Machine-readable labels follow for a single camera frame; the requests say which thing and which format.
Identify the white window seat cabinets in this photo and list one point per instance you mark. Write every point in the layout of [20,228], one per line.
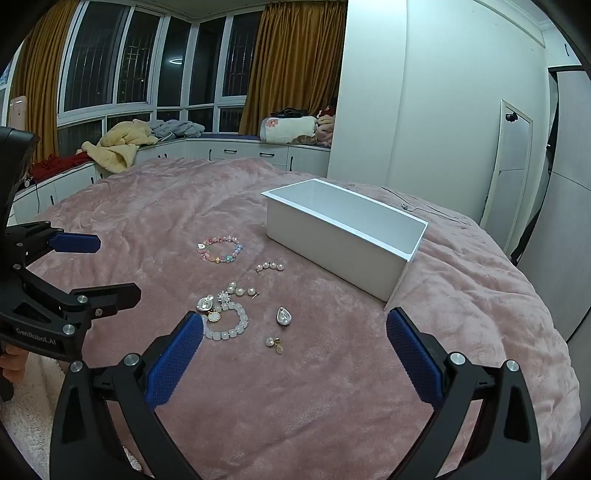
[240,152]

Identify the large bay window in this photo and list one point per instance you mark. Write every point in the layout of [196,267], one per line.
[106,55]

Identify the silver teardrop earring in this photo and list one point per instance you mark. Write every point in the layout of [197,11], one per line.
[204,303]
[284,317]

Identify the black mirror clip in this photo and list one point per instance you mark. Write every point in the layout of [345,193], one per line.
[510,116]

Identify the silver snowflake earring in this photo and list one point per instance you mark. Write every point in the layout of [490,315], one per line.
[225,297]

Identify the narrow mustard curtain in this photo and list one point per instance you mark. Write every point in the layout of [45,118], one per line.
[39,78]

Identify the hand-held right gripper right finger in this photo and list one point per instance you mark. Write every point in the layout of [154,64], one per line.
[413,360]

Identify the white clothes hanger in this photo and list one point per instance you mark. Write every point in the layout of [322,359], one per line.
[415,203]

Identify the red plush item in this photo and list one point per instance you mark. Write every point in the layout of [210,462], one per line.
[329,110]

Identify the yellow fleece blanket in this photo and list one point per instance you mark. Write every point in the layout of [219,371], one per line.
[122,147]

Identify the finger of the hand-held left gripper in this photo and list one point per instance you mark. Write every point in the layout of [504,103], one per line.
[76,243]
[115,297]

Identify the person's left forearm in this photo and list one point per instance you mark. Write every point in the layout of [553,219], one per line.
[34,410]

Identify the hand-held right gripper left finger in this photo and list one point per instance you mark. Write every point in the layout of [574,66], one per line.
[178,360]

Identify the grey clothes pile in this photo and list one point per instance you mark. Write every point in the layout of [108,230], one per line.
[178,128]

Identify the grey wardrobe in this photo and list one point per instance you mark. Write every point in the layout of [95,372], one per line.
[570,207]

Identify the white rectangular storage box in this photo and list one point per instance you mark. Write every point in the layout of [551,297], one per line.
[346,258]

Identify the red cloth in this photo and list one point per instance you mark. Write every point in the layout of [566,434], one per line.
[60,162]

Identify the person's left hand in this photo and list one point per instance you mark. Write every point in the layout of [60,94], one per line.
[11,367]

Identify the clear crystal trinket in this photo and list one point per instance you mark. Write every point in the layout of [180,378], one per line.
[270,266]

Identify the pink fluffy blanket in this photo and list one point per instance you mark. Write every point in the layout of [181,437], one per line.
[323,392]

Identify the black bag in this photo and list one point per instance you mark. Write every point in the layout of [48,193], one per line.
[291,112]

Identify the wide mustard curtain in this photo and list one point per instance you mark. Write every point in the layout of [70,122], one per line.
[295,64]

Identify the pearl and gold earring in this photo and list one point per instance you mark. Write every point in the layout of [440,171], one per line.
[272,342]

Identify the pink clothes pile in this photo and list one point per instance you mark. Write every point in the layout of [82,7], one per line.
[325,131]

